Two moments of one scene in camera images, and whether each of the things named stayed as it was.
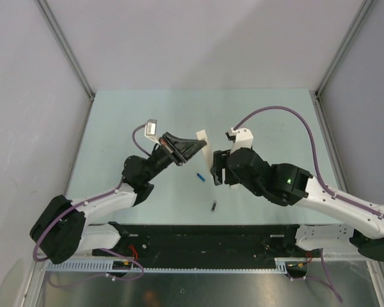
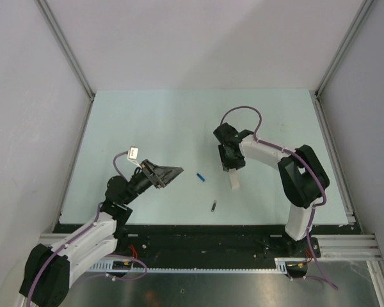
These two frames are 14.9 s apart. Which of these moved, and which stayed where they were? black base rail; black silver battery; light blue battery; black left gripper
Moved: black left gripper
Stayed: black base rail; black silver battery; light blue battery
